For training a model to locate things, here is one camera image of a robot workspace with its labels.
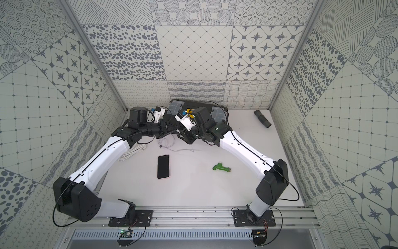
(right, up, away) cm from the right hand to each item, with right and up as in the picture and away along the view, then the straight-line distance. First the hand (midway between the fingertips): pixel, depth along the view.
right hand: (183, 134), depth 75 cm
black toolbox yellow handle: (-7, +16, +23) cm, 29 cm away
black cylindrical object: (+54, +9, +38) cm, 66 cm away
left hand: (-4, +5, +1) cm, 7 cm away
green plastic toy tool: (+20, -21, +15) cm, 33 cm away
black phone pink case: (-14, -21, +16) cm, 30 cm away
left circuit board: (-26, -47, -3) cm, 54 cm away
